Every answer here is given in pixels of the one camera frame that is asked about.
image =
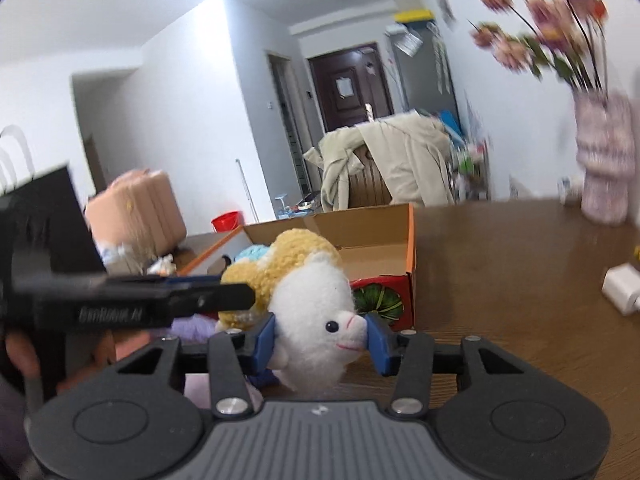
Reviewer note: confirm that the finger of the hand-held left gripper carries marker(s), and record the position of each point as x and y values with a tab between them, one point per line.
220	297

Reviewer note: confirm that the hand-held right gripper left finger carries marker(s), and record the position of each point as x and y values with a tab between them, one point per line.
265	346

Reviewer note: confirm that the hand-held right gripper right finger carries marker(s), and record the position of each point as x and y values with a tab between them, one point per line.
377	347

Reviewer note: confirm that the white and tan plush toy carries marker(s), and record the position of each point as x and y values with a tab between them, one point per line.
305	320

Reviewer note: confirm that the red pumpkin print cardboard box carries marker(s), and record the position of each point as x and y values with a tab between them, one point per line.
380	240

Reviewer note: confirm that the person's left hand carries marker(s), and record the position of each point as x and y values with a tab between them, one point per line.
21	357

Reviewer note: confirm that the lavender plush toy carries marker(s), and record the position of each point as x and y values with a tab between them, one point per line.
195	325

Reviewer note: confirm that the light blue plush toy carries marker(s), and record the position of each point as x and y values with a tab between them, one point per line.
252	254

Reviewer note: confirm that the red bucket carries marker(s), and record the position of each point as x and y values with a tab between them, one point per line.
225	221

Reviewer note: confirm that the black paper bag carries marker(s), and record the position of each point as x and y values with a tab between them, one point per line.
45	220

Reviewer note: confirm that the pink suitcase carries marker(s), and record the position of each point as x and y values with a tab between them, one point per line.
135	215

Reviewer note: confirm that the wooden chair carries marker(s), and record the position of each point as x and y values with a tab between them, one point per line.
367	185

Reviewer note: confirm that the beige coat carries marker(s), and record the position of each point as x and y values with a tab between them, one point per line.
405	160

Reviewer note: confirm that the storage rack with bottles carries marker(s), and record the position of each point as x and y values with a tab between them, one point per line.
470	165

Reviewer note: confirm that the blue bag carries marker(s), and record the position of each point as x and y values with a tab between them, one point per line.
452	125

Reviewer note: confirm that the small white bottle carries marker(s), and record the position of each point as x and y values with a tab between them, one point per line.
570	191

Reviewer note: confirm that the dark brown entrance door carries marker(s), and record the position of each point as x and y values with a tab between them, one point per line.
350	85

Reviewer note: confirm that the white charger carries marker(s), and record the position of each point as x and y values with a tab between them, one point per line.
622	287

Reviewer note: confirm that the grey refrigerator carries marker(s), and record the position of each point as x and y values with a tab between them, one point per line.
425	80

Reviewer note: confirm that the pink speckled vase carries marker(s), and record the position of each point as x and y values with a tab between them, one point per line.
602	160

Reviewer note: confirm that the white folded umbrella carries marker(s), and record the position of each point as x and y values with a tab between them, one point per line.
440	60

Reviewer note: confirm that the clear plastic bag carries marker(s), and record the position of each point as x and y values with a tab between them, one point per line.
407	42

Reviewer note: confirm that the yellow and black box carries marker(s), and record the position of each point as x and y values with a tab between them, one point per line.
411	15

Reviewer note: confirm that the pink dried flowers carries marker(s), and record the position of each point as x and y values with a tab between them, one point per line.
545	15

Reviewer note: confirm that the interior doorway frame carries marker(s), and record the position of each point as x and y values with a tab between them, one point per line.
290	125

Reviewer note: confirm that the wall poster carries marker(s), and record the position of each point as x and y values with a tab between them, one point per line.
445	5

